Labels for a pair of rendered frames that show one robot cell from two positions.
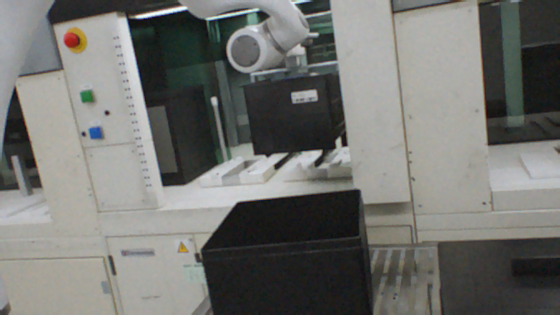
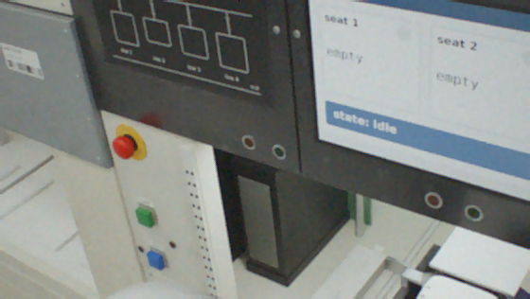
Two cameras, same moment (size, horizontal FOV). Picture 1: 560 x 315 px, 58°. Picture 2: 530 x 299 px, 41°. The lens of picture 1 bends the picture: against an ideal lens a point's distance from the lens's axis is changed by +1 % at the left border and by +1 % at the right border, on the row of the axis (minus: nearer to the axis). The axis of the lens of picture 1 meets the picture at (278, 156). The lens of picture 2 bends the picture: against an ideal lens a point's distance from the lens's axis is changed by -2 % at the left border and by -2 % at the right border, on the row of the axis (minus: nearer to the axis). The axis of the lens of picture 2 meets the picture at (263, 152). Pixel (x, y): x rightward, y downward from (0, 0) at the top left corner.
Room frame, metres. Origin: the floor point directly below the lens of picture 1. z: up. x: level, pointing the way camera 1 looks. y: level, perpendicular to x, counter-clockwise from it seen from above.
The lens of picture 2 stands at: (0.52, -0.06, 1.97)
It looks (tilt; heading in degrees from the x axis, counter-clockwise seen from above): 34 degrees down; 20
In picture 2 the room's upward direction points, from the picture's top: 7 degrees counter-clockwise
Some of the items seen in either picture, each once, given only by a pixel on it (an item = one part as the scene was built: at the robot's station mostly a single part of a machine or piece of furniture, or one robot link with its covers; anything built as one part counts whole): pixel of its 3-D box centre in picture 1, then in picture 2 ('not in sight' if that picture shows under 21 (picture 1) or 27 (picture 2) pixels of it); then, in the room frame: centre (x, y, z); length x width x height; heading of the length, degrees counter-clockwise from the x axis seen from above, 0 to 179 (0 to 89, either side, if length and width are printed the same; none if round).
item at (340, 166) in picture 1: (323, 162); not in sight; (1.48, -0.13, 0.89); 0.22 x 0.21 x 0.04; 161
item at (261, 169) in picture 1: (242, 169); (377, 292); (1.57, 0.12, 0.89); 0.22 x 0.21 x 0.04; 161
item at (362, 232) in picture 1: (295, 257); not in sight; (0.91, 0.00, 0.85); 0.28 x 0.28 x 0.17; 79
